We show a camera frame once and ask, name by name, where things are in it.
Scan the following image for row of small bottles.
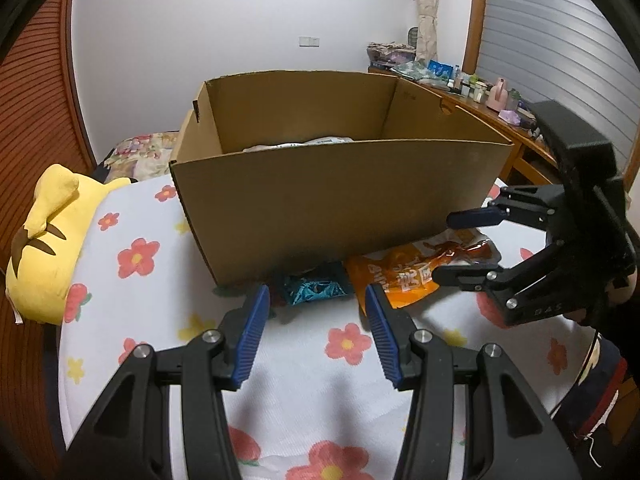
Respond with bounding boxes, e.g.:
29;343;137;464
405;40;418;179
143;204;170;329
446;71;490;105

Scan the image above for pink bottle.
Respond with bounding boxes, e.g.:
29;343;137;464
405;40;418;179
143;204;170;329
487;76;512;112

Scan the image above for wooden window frame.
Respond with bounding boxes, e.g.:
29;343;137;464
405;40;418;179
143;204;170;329
462;0;489;74

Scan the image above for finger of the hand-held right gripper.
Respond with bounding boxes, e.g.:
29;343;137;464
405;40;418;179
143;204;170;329
431;242;597;329
446;185;570;235

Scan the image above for floral pillow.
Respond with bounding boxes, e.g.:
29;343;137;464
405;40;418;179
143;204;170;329
102;132;181;182

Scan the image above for wooden desk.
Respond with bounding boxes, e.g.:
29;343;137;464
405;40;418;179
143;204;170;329
367;65;558;187

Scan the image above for blue foil snack packet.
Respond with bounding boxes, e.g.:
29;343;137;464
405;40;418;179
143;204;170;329
280;262;354;307

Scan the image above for person's dark clothing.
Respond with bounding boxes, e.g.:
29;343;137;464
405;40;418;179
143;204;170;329
550;327;640;467

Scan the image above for grey window blinds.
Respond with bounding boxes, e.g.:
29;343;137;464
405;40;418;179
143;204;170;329
472;0;640;188

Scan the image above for yellow plush toy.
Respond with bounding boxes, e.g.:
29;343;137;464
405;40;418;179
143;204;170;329
5;162;139;324

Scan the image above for floral white blanket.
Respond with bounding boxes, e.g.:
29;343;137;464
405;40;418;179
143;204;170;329
57;175;603;480

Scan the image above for orange chicken foot packet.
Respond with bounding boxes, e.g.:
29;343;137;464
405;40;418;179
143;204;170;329
345;227;502;311

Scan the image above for brown ribbed headboard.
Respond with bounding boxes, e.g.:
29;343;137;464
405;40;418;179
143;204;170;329
0;0;99;281

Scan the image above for brown cardboard box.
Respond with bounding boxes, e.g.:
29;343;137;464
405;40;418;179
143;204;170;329
169;70;516;289

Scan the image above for beige curtain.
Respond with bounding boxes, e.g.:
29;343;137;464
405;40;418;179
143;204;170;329
414;0;442;64

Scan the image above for person's right hand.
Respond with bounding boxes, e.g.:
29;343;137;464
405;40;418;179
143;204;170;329
564;267;640;327

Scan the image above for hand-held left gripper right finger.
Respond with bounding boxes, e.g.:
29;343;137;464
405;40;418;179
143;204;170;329
364;284;583;480

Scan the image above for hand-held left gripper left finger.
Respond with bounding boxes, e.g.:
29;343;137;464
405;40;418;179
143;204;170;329
60;284;272;480

